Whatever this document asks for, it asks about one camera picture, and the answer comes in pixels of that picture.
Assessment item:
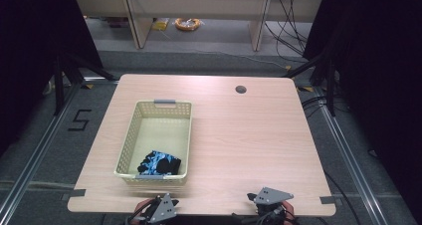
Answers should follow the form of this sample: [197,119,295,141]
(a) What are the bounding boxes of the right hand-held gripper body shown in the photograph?
[253,186,295,219]

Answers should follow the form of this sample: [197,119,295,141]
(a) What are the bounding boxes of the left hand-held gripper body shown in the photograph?
[138,192,180,225]

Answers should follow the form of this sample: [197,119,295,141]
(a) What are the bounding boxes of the black glove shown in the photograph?
[155,156,183,176]

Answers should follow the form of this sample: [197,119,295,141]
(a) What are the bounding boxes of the blue camouflage fingerless glove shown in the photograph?
[136,150,177,177]

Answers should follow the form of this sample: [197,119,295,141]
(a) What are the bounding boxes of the cream perforated plastic basket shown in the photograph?
[113,99,193,186]

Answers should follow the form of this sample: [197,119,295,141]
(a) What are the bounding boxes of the person's left hand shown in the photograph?
[128,198,157,225]

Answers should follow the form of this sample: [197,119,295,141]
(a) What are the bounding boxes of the person's right hand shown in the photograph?
[280,200,299,225]

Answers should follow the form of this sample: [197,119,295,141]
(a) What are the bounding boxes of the black metal stand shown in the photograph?
[52,51,117,117]
[281,51,337,117]

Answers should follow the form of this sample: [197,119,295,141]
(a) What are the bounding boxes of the yellow packet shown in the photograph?
[151,17,170,32]

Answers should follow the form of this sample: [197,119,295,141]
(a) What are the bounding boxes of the beige desk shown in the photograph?
[71,0,324,52]

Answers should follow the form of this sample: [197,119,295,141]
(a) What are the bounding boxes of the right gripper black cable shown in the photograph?
[232,206,293,225]

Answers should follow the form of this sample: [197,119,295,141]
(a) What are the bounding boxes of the aluminium floor rail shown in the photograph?
[316,85,386,225]
[0,81,82,221]

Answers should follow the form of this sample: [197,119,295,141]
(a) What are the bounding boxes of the black floor cable bundle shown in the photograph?
[301,95,332,113]

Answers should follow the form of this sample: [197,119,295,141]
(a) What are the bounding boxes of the white floor cable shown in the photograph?
[158,29,291,70]

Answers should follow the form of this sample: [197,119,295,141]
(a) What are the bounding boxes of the black hanging cables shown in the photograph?
[264,0,311,58]

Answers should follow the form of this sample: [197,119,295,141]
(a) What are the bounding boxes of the orange cable coil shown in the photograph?
[174,17,203,33]

